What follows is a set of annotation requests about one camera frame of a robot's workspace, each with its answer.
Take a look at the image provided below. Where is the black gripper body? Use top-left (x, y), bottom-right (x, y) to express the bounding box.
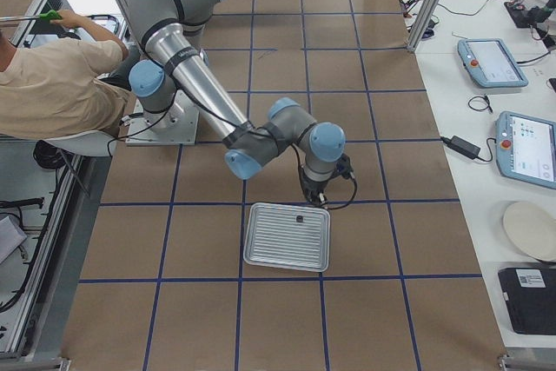
top-left (301, 175), bottom-right (329, 208)

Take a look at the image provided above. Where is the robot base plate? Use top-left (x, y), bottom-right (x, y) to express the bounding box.
top-left (125, 90), bottom-right (199, 146)

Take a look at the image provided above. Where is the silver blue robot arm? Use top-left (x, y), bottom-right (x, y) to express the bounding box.
top-left (128, 0), bottom-right (354, 208)

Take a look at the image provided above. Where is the far blue teach pendant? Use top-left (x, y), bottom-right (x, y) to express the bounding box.
top-left (457, 38), bottom-right (528, 89)

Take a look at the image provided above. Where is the white round plate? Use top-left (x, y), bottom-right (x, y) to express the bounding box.
top-left (502, 202), bottom-right (555, 262)

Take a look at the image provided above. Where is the small allen key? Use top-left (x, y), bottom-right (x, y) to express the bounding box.
top-left (451, 31), bottom-right (472, 40)

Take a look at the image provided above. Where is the near blue teach pendant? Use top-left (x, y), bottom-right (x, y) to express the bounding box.
top-left (495, 111), bottom-right (555, 189)

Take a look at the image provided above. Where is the person in beige shirt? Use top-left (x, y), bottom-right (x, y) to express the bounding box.
top-left (1, 10), bottom-right (141, 140)

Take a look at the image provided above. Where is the blue teach pendant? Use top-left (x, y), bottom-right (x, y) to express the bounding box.
top-left (457, 38), bottom-right (528, 89)
top-left (495, 111), bottom-right (555, 189)

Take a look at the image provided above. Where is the black power adapter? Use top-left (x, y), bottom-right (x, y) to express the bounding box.
top-left (440, 136), bottom-right (492, 162)

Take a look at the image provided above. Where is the silver ribbed metal tray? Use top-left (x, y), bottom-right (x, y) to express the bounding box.
top-left (243, 202), bottom-right (331, 273)

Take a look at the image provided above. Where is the black tablet device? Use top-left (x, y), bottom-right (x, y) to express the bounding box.
top-left (498, 268), bottom-right (555, 335)

